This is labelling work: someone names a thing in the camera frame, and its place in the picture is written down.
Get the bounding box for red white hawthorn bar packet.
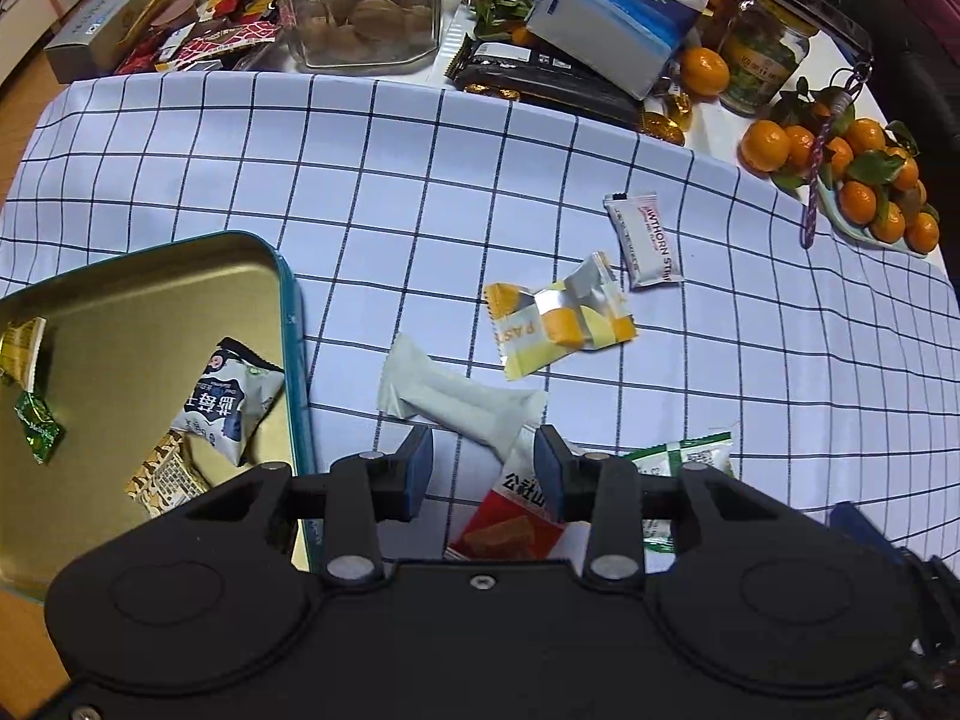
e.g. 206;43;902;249
444;426;589;571

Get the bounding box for green white snack packet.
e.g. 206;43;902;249
626;431;736;554

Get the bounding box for white plain snack packet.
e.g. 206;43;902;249
377;333;548;468

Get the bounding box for white navy snack packet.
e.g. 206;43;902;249
171;337;285;466

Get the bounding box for yellow silver pastry packet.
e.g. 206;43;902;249
483;252;636;380

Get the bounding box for brown patterned snack packet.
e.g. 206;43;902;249
125;431;210;517

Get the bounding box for small white hawthorn stick packet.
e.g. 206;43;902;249
604;192;683;291

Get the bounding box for green foil candy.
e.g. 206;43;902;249
14;392;65;465

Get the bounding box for gold white packet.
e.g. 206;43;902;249
0;317;47;394

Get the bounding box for white blue checkered tablecloth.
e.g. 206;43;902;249
2;71;958;562

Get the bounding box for gold teal tin tray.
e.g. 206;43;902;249
2;232;316;600

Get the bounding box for gold foil coin chocolate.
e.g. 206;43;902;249
638;110;685;146

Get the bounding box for light blue fruit plate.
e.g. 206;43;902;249
805;179;944;260

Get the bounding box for gold foil ingot chocolate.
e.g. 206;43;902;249
662;89;693;132

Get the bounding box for black snack package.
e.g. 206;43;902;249
446;36;643;130

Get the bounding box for loose orange mandarin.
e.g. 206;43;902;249
679;47;731;98

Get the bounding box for glass jar with yellow label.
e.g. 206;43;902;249
719;0;817;117

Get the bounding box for blue white tissue pack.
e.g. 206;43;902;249
526;0;709;99

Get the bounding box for large glass cookie jar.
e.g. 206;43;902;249
278;0;443;75

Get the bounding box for pile of red snack packets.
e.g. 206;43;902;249
112;0;280;75

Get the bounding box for grey cardboard box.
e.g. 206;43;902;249
44;0;153;85

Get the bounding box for black sofa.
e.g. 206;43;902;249
843;0;958;270

